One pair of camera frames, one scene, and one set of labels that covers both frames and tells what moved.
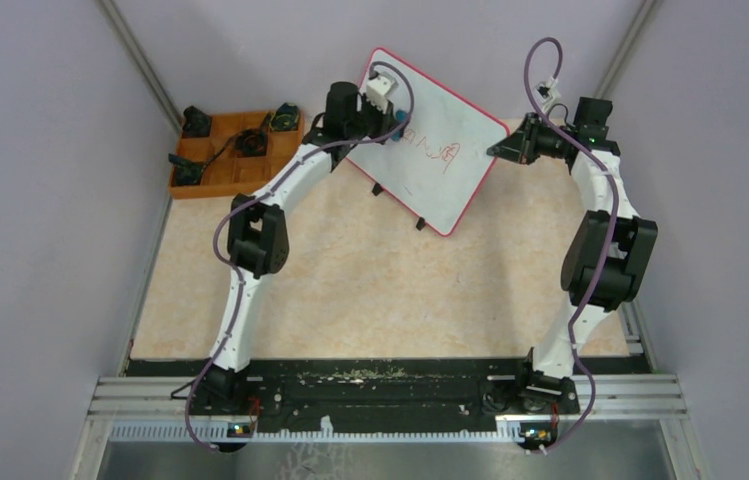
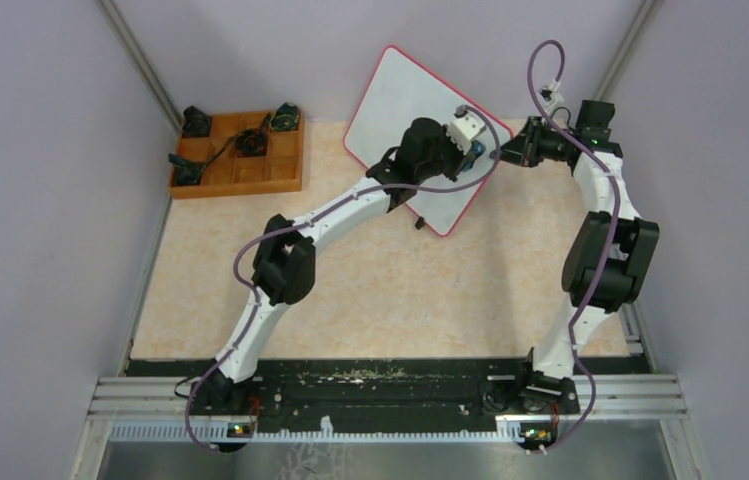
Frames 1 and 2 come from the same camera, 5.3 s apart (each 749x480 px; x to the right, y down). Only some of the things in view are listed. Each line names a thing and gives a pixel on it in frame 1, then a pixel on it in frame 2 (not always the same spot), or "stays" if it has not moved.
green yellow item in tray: x=285 y=118 stays
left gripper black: x=385 y=122 to x=453 y=176
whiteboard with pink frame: x=441 y=164 stays
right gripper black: x=519 y=145 stays
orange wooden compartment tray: x=239 y=155 stays
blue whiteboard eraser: x=401 y=117 to x=478 y=149
